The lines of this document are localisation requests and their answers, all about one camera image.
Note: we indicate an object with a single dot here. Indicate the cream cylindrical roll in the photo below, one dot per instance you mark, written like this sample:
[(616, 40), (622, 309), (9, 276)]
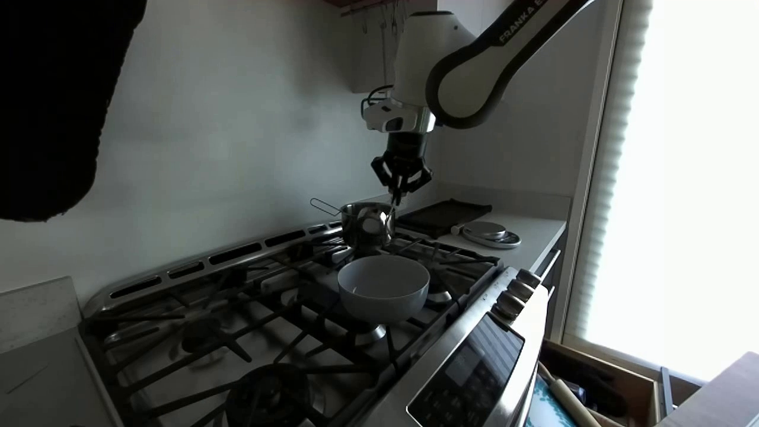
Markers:
[(572, 399)]

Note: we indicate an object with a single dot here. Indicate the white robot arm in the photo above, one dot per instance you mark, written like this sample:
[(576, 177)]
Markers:
[(466, 78)]

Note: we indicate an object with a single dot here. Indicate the small steel saucepan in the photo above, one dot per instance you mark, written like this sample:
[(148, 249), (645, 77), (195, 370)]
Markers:
[(357, 229)]

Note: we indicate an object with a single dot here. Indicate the grey bowl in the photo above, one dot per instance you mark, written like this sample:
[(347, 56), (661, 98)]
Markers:
[(381, 297)]

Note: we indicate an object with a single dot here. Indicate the blurry black foreground object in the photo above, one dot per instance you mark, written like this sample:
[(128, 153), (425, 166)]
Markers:
[(54, 95)]

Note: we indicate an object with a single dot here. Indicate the steel serve spoon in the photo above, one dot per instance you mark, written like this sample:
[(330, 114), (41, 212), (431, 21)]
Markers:
[(393, 201)]

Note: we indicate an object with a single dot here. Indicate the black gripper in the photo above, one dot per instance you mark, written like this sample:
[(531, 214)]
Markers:
[(405, 148)]

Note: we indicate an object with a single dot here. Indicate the silver stove knob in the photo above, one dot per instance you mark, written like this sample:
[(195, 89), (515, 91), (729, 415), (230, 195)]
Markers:
[(520, 289), (508, 307), (530, 279)]

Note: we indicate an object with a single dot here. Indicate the white window blind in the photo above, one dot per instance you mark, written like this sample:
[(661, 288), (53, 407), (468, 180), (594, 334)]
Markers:
[(606, 197)]

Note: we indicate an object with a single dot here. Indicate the blue white patterned towel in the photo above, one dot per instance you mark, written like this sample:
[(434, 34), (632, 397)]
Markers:
[(545, 407)]

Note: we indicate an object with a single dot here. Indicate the white wall cabinet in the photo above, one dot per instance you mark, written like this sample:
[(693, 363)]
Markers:
[(371, 47)]

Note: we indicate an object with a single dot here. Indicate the stainless steel gas stove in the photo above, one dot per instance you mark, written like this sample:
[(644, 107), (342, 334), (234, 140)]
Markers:
[(260, 332)]

